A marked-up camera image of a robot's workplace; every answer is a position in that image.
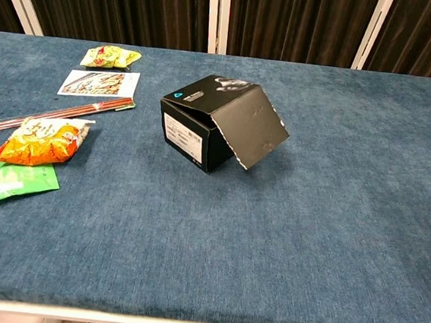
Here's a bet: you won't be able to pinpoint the black box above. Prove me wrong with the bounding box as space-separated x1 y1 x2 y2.
153 69 296 181

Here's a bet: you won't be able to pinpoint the blue carpeted table top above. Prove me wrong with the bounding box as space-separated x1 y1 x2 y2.
0 31 431 323

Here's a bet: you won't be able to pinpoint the printed picture card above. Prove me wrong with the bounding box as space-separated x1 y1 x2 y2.
56 65 141 103

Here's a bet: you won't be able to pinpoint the yellow green snack bag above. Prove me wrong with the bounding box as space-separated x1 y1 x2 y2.
80 43 143 73

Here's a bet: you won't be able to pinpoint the red chopsticks in clear wrapper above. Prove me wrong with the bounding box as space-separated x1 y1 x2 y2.
0 85 137 150

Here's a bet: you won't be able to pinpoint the orange white snack bag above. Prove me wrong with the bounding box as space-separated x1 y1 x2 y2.
0 111 97 173

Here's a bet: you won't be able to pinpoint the green sachet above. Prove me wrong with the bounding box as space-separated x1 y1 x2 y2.
0 158 63 217

